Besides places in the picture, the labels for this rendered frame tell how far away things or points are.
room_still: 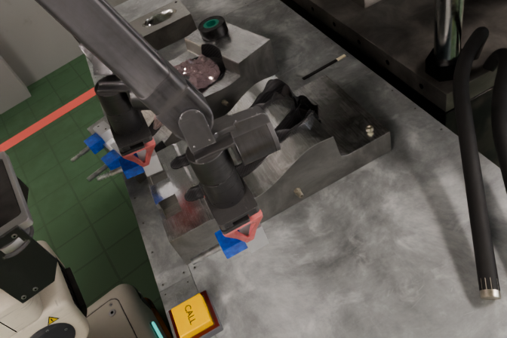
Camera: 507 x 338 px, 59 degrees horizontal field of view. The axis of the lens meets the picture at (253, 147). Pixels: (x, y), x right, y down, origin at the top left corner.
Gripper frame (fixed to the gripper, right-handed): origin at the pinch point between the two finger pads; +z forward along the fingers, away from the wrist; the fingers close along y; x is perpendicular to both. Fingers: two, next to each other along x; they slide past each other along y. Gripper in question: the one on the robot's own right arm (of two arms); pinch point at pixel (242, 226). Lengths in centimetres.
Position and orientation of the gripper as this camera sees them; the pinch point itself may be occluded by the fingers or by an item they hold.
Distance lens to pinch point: 76.4
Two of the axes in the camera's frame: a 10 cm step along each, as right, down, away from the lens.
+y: -4.0, -5.8, 7.1
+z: 2.5, 6.8, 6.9
